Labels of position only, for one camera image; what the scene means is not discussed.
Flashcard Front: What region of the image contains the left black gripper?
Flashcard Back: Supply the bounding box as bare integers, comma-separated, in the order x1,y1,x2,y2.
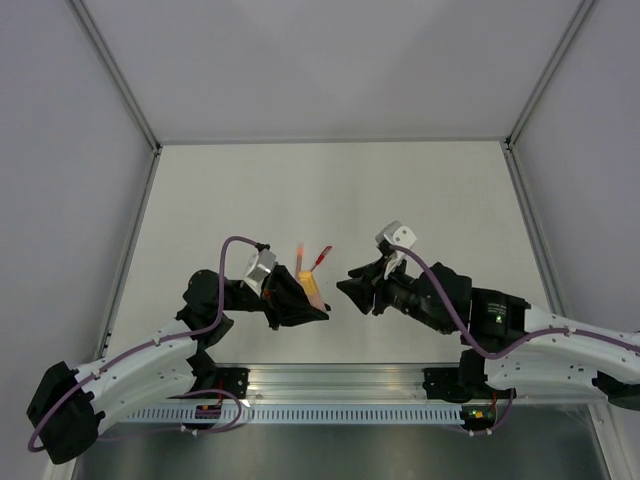
223,262,331,330

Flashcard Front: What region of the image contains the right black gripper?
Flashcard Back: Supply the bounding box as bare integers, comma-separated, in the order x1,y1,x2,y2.
335,253,451,336

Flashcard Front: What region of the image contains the orange marker cap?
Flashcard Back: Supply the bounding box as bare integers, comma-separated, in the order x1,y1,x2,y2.
297,270,320,297

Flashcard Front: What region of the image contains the red grip clear pen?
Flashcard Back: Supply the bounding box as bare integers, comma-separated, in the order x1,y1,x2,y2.
310,245,332,271

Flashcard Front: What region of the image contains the orange grip clear pen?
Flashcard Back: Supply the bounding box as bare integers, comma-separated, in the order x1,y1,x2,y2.
295,244,304,274

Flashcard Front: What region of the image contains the orange marker pen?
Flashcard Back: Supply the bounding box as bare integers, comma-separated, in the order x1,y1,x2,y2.
307,291,331,313

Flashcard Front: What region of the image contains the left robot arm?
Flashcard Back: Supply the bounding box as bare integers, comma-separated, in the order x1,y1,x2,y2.
26,265,331,465

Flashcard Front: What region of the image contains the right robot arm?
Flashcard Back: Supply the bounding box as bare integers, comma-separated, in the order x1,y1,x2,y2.
336,257,639,411

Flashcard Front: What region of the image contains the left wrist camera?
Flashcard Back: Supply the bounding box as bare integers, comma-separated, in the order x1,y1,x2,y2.
242,249,277,297

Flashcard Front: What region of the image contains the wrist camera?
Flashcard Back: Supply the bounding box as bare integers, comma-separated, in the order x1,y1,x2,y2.
242,249,277,297
375,220,417,249

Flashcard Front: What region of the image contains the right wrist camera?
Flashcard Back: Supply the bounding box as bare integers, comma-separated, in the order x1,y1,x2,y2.
375,220,417,249

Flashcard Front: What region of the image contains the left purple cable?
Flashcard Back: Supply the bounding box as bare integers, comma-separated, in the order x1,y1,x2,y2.
26,235,266,453

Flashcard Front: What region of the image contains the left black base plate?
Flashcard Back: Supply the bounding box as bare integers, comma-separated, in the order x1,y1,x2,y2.
193,367,250,399

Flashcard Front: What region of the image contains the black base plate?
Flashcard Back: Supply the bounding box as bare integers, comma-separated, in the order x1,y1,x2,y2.
193,367,250,399
422,367,473,403

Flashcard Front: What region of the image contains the aluminium mounting rail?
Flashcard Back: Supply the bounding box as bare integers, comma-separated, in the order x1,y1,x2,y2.
74,362,614,404

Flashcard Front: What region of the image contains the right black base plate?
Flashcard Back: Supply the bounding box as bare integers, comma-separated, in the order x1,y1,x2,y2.
422,367,473,403

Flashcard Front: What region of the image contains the white slotted cable duct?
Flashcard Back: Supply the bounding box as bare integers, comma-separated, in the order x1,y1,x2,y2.
122,401,464,425

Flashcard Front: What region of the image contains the right aluminium frame post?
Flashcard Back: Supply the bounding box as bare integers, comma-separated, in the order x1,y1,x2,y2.
503,0,601,151

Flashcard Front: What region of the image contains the aluminium frame post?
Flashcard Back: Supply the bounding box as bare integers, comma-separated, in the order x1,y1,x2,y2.
503,0,601,151
64,0,162,153

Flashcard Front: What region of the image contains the left aluminium frame post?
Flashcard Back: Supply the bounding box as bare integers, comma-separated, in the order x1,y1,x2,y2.
64,0,162,153

